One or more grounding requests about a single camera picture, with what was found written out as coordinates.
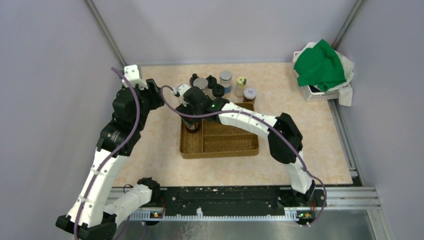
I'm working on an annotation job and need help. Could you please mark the white cloth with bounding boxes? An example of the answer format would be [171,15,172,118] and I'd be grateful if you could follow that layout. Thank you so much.
[292,42,355,107]

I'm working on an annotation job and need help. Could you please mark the woven bamboo divided tray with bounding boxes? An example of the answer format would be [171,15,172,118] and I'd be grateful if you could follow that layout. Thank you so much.
[179,119,260,159]

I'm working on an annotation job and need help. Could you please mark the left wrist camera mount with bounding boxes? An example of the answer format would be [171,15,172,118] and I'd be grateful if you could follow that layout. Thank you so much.
[123,64,149,90]

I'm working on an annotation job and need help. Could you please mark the white lid dark jar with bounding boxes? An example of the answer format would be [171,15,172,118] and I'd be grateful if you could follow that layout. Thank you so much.
[242,87,257,104]

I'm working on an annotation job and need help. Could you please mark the aluminium frame rail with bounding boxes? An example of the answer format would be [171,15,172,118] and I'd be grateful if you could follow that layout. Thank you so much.
[71,99,395,240]

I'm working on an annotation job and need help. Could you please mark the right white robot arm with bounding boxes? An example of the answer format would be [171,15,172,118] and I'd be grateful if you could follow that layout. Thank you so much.
[172,84,315,206]

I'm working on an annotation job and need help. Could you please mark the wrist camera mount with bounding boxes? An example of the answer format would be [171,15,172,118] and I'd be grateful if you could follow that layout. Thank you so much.
[172,83,191,107]
[123,64,149,90]

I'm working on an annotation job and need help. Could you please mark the green cloth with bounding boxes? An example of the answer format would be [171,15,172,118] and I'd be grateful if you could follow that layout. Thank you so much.
[293,39,347,92]

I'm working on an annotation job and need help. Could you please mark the small black cap bottle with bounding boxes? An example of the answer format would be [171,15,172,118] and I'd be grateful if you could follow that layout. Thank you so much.
[189,73,199,87]

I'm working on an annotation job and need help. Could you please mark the clear jar silver lid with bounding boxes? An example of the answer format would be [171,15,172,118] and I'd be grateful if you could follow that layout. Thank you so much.
[193,77,208,91]

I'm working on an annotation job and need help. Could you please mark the red lid sauce jar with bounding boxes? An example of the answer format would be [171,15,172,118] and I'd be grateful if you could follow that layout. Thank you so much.
[182,117,202,133]

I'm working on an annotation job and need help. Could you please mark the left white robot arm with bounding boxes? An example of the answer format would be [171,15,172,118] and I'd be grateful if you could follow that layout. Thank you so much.
[55,77,165,240]

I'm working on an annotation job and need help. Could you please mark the yellow lid small bottle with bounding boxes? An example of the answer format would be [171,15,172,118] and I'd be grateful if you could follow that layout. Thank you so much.
[234,76,247,98]

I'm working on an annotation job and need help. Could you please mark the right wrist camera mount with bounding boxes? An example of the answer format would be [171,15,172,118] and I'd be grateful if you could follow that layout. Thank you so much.
[172,83,191,107]

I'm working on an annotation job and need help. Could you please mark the black cap shaker front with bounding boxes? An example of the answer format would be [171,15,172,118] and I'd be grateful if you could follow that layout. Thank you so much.
[212,84,225,98]

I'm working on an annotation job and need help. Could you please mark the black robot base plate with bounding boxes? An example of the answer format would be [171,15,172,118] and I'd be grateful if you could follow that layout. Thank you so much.
[141,185,325,217]

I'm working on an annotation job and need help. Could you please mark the white plastic basket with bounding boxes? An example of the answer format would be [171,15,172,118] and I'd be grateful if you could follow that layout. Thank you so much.
[300,85,340,102]

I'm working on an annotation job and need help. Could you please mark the silver lid jar blue label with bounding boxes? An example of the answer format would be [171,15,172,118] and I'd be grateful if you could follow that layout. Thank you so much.
[219,70,233,98]

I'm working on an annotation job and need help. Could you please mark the black cap shaker rear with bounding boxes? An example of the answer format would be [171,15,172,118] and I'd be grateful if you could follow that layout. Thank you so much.
[206,75,217,89]

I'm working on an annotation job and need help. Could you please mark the black cap shaker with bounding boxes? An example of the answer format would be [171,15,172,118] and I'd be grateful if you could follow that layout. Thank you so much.
[212,84,225,98]
[206,75,217,89]

